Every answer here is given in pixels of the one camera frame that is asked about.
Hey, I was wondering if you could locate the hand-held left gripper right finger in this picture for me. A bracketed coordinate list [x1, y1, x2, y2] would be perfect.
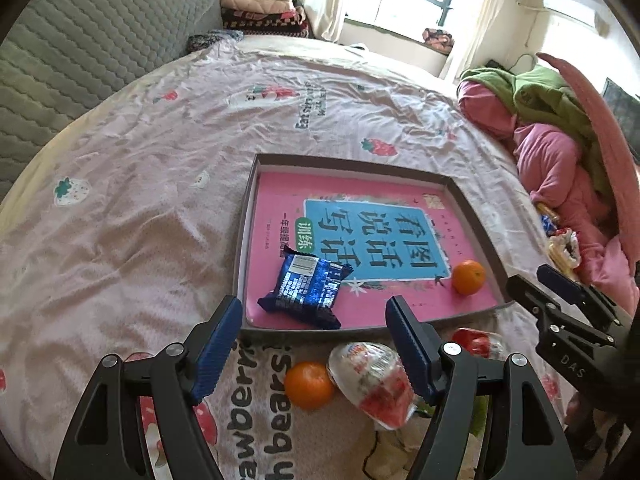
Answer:
[384, 295, 581, 480]

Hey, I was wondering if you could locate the dark screen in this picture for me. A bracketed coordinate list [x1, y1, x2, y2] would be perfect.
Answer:
[602, 77, 640, 161]

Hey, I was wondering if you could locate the blue snack packet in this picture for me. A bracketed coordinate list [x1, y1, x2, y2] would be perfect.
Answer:
[257, 246, 353, 331]

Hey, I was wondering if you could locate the dark patterned cloth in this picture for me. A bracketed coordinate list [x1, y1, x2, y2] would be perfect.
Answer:
[189, 29, 244, 54]

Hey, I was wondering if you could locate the dark floral folded blanket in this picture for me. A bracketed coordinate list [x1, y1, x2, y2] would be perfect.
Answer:
[221, 5, 313, 39]

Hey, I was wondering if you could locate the orange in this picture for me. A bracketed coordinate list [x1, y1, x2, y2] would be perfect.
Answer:
[451, 259, 487, 296]
[284, 361, 335, 411]

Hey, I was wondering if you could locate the small red egg toy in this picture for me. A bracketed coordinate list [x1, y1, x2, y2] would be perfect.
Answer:
[450, 327, 506, 361]

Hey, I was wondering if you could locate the grey cardboard box tray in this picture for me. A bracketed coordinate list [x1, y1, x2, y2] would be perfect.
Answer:
[231, 154, 516, 333]

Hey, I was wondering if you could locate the green garment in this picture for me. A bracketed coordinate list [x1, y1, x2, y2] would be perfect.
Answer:
[460, 62, 615, 196]

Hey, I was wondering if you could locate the pink strawberry print bed sheet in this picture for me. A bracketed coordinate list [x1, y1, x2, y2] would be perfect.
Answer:
[0, 40, 576, 480]

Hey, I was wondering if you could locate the grey quilted headboard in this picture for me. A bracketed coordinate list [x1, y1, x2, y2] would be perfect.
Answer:
[0, 0, 224, 201]

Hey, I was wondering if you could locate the yellow snack packet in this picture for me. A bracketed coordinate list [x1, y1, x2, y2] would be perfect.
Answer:
[546, 230, 583, 277]

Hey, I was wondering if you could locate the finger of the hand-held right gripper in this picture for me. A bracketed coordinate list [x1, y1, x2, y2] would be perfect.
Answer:
[536, 264, 628, 326]
[506, 275, 618, 346]

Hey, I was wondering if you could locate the large red white egg toy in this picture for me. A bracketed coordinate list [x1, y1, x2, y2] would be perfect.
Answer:
[327, 341, 421, 431]

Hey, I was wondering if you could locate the pink book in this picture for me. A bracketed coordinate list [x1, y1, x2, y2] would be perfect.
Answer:
[245, 170, 501, 328]

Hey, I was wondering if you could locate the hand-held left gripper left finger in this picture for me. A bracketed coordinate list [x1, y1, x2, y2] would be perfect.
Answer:
[52, 295, 244, 480]

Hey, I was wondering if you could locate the white air conditioner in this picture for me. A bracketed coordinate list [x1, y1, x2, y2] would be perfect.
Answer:
[542, 0, 609, 37]

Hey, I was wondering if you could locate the floral bag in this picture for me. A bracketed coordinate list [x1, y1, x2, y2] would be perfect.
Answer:
[422, 27, 454, 54]

